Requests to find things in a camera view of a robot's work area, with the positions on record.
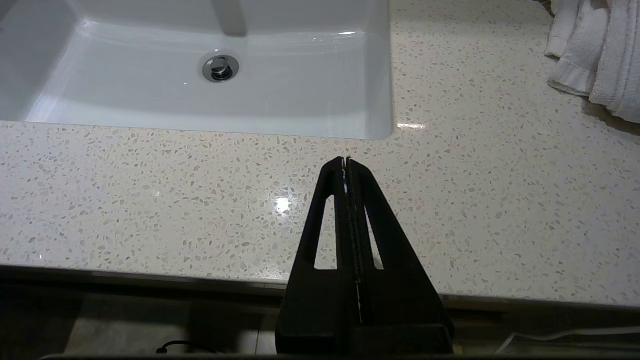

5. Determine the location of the black floor cable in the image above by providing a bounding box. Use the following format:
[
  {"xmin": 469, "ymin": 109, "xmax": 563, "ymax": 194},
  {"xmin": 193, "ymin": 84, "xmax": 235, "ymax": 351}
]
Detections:
[{"xmin": 155, "ymin": 339, "xmax": 222, "ymax": 356}]

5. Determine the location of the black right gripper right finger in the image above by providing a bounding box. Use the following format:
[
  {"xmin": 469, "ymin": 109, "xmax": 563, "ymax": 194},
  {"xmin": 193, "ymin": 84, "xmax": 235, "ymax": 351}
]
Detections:
[{"xmin": 345, "ymin": 156, "xmax": 456, "ymax": 354}]

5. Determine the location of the white floor cable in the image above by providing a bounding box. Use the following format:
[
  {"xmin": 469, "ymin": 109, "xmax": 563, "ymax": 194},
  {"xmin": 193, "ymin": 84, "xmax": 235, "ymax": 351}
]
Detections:
[{"xmin": 494, "ymin": 326, "xmax": 640, "ymax": 356}]

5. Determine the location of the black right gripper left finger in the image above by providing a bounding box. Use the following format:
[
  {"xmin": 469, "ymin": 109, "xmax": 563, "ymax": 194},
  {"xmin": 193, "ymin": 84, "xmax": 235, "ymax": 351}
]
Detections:
[{"xmin": 274, "ymin": 156, "xmax": 362, "ymax": 354}]

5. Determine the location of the white towel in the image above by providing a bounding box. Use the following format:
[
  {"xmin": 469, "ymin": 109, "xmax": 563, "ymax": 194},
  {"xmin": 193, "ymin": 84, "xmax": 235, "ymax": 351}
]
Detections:
[{"xmin": 543, "ymin": 0, "xmax": 640, "ymax": 125}]

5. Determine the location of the white sink basin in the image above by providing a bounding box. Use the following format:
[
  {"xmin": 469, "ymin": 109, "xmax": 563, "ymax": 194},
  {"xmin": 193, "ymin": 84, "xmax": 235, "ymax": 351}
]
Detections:
[{"xmin": 0, "ymin": 0, "xmax": 395, "ymax": 141}]

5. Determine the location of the chrome sink drain stopper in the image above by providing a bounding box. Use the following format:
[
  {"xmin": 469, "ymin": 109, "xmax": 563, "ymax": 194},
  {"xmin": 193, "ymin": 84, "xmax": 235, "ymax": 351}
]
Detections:
[{"xmin": 201, "ymin": 53, "xmax": 241, "ymax": 84}]

